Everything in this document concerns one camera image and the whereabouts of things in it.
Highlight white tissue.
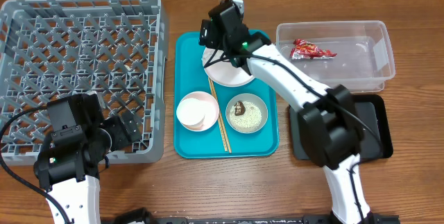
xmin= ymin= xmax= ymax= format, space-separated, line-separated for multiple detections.
xmin=202 ymin=48 xmax=215 ymax=65

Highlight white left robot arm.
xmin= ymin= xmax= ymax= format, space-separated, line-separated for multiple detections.
xmin=33 ymin=92 xmax=142 ymax=224

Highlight white rice grains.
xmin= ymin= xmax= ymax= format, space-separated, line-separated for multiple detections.
xmin=229 ymin=101 xmax=262 ymax=132

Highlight grey bowl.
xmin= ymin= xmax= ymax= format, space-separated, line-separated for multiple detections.
xmin=225 ymin=93 xmax=268 ymax=134

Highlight wooden chopstick right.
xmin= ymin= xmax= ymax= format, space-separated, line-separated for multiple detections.
xmin=210 ymin=77 xmax=232 ymax=154

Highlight large white plate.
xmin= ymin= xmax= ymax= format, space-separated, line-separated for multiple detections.
xmin=204 ymin=62 xmax=255 ymax=87

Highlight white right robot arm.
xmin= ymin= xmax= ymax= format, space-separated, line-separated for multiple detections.
xmin=199 ymin=0 xmax=376 ymax=223

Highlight brown food scrap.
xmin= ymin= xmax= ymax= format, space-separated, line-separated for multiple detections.
xmin=234 ymin=101 xmax=246 ymax=116

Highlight grey dishwasher rack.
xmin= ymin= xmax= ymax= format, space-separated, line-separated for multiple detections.
xmin=1 ymin=0 xmax=169 ymax=166

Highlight clear plastic container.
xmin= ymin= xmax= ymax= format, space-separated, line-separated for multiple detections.
xmin=275 ymin=20 xmax=395 ymax=93

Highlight wooden chopstick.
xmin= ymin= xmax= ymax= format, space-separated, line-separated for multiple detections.
xmin=207 ymin=77 xmax=230 ymax=153
xmin=210 ymin=77 xmax=232 ymax=154

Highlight pink white small plate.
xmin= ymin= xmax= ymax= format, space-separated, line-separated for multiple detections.
xmin=180 ymin=91 xmax=220 ymax=132

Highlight black plastic tray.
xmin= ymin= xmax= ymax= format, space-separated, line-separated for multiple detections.
xmin=289 ymin=94 xmax=393 ymax=160

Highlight white paper cup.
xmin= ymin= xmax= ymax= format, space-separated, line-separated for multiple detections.
xmin=176 ymin=98 xmax=205 ymax=130

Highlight wooden chopstick left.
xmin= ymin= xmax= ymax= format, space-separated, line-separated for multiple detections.
xmin=207 ymin=77 xmax=230 ymax=153

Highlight teal serving tray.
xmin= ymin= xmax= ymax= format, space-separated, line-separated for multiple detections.
xmin=173 ymin=32 xmax=280 ymax=159

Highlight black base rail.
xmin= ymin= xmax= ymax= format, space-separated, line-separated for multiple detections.
xmin=100 ymin=207 xmax=402 ymax=224

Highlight red snack wrapper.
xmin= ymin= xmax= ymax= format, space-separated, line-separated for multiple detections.
xmin=290 ymin=39 xmax=336 ymax=60

